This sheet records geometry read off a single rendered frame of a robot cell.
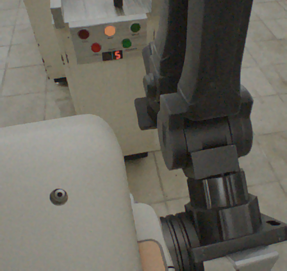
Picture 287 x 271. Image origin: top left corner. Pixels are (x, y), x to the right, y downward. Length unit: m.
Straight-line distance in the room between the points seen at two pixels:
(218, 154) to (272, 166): 1.35
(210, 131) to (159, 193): 1.14
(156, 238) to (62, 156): 0.17
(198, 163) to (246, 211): 0.07
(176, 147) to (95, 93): 0.83
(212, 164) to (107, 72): 0.79
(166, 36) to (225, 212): 0.23
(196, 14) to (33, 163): 0.19
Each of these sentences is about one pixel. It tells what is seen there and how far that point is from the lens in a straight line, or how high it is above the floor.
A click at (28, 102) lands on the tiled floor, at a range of 1.99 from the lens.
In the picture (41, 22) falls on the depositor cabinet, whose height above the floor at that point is 0.48.
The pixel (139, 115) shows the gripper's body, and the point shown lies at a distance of 0.61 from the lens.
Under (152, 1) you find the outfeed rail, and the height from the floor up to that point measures 0.89.
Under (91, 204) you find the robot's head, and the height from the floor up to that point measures 1.14.
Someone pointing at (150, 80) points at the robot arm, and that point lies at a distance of 0.46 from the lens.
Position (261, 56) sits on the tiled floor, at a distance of 2.38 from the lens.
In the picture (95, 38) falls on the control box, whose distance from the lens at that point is 0.96.
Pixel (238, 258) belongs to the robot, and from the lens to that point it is 0.33.
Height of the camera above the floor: 1.30
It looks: 51 degrees down
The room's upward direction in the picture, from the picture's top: straight up
